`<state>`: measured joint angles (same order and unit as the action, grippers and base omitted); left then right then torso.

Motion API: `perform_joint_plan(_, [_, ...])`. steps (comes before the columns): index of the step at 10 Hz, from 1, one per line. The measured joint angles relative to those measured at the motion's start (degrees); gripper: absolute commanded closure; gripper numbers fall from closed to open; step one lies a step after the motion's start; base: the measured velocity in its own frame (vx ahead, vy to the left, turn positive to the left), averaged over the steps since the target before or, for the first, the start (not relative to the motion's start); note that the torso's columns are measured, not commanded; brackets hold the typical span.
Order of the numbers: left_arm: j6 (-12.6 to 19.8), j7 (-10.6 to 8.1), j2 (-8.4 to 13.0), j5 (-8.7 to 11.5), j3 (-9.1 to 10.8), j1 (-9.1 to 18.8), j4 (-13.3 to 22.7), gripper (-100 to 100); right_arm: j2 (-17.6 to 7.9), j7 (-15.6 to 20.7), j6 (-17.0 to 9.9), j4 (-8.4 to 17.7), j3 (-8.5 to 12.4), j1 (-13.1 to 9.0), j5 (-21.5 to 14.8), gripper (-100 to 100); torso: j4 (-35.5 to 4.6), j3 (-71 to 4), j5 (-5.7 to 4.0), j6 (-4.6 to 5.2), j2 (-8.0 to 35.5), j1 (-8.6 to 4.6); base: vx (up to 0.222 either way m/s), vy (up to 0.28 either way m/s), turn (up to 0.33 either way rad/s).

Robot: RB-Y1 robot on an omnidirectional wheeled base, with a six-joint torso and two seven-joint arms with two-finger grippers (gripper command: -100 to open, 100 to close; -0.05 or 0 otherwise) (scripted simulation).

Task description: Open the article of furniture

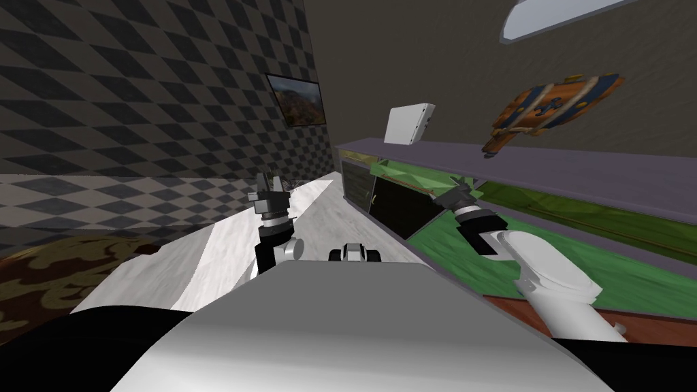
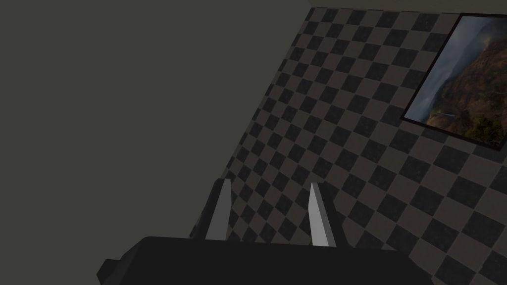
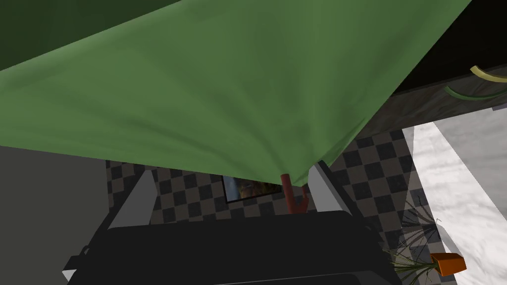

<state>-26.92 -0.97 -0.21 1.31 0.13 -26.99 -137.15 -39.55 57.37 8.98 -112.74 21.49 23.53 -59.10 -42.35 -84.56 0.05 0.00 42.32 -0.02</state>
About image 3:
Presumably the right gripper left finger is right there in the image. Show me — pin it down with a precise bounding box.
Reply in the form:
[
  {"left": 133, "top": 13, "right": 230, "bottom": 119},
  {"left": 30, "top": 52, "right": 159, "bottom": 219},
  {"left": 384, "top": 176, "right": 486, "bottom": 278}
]
[{"left": 106, "top": 169, "right": 160, "bottom": 230}]

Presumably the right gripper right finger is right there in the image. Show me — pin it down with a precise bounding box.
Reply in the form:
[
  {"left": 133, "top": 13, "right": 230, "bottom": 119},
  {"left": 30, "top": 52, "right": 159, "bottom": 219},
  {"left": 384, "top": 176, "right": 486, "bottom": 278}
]
[{"left": 307, "top": 160, "right": 354, "bottom": 217}]

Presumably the red hooked bar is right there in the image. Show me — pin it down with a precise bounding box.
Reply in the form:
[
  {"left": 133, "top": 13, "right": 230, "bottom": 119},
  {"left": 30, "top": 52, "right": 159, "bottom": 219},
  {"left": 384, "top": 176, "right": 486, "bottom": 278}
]
[{"left": 280, "top": 173, "right": 310, "bottom": 215}]

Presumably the framed picture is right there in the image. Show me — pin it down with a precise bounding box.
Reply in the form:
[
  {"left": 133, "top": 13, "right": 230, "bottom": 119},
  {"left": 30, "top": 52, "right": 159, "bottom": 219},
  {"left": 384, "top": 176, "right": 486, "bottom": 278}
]
[{"left": 221, "top": 176, "right": 283, "bottom": 205}]

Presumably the plant in orange pot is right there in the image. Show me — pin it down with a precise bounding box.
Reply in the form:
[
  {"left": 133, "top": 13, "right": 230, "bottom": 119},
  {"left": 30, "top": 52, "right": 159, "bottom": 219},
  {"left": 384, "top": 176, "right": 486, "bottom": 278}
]
[{"left": 383, "top": 197, "right": 468, "bottom": 285}]

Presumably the yellow and green curved handle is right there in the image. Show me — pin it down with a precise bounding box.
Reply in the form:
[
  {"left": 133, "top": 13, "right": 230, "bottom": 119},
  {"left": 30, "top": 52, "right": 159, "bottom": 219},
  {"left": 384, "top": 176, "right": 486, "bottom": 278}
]
[{"left": 443, "top": 65, "right": 507, "bottom": 102}]

